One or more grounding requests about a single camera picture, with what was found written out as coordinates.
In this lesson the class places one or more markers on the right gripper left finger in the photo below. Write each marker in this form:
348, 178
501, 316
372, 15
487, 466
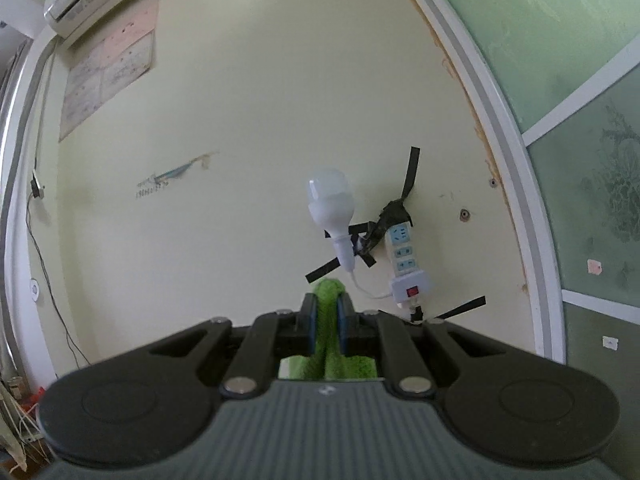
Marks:
307, 323

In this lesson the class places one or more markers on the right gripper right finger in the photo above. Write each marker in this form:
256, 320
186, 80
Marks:
346, 322

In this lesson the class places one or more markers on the green black striped sweater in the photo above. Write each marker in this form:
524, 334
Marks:
327, 362

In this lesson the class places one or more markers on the white power strip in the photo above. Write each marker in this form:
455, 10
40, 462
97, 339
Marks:
409, 284

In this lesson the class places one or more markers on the white light bulb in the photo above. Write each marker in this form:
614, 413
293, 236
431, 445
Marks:
331, 206

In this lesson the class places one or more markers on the white framed glass door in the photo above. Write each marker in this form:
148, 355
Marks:
555, 87

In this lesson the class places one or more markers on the paper wall poster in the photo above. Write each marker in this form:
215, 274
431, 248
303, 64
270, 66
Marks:
121, 58

